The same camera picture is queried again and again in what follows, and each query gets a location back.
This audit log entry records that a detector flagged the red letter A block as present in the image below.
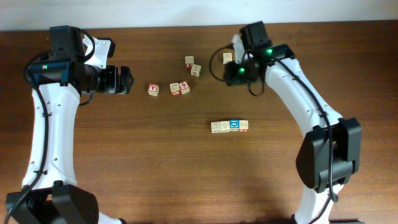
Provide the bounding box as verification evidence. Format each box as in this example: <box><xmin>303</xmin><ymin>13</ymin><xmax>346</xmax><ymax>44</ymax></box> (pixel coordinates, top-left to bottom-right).
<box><xmin>147</xmin><ymin>83</ymin><xmax>159</xmax><ymax>96</ymax></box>

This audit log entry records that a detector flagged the red number 6 block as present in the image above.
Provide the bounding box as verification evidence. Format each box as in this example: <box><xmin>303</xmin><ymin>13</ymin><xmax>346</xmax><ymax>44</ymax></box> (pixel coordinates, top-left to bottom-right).
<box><xmin>178</xmin><ymin>81</ymin><xmax>190</xmax><ymax>95</ymax></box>

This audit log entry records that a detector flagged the letter E wooden block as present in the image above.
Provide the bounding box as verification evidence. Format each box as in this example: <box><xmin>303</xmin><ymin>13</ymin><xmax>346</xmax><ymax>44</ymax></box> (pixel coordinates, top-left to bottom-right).
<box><xmin>185</xmin><ymin>55</ymin><xmax>195</xmax><ymax>69</ymax></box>

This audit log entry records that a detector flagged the green sided wooden block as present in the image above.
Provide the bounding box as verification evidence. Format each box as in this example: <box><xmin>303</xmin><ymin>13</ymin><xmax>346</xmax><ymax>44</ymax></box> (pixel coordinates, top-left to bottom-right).
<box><xmin>220</xmin><ymin>121</ymin><xmax>231</xmax><ymax>133</ymax></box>

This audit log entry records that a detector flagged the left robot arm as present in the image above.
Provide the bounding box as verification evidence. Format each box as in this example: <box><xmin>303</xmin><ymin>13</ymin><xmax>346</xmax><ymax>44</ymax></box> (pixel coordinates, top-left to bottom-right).
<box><xmin>5</xmin><ymin>26</ymin><xmax>134</xmax><ymax>224</ymax></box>

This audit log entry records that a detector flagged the letter K wooden block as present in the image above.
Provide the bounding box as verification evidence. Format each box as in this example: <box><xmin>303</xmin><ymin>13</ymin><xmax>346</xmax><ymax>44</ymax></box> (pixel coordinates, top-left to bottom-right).
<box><xmin>190</xmin><ymin>64</ymin><xmax>201</xmax><ymax>77</ymax></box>

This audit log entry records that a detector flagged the snail picture wooden block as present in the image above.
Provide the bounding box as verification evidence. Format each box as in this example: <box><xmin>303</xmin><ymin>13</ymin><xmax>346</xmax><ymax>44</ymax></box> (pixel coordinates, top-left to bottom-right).
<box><xmin>170</xmin><ymin>82</ymin><xmax>181</xmax><ymax>95</ymax></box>

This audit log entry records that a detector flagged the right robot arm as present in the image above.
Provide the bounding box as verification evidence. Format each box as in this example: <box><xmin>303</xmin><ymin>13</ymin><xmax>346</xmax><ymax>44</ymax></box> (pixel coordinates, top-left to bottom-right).
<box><xmin>222</xmin><ymin>21</ymin><xmax>362</xmax><ymax>223</ymax></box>

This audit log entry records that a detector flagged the green sided far block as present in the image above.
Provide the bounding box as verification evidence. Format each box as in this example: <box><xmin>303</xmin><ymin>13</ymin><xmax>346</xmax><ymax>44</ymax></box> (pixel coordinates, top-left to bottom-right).
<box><xmin>223</xmin><ymin>52</ymin><xmax>233</xmax><ymax>64</ymax></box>

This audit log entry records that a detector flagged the number 1 wooden block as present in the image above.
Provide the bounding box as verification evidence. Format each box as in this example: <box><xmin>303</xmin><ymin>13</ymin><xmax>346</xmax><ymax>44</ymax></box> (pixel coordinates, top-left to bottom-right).
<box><xmin>211</xmin><ymin>121</ymin><xmax>221</xmax><ymax>134</ymax></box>

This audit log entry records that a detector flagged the red sided block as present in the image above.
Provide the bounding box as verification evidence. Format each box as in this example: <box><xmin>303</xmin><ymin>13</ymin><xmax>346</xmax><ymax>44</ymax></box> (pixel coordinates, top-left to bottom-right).
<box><xmin>239</xmin><ymin>120</ymin><xmax>249</xmax><ymax>133</ymax></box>

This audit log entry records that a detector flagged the blue letter D block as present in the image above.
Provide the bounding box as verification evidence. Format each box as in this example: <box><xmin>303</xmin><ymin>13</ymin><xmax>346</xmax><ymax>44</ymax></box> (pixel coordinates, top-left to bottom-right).
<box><xmin>229</xmin><ymin>119</ymin><xmax>240</xmax><ymax>132</ymax></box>

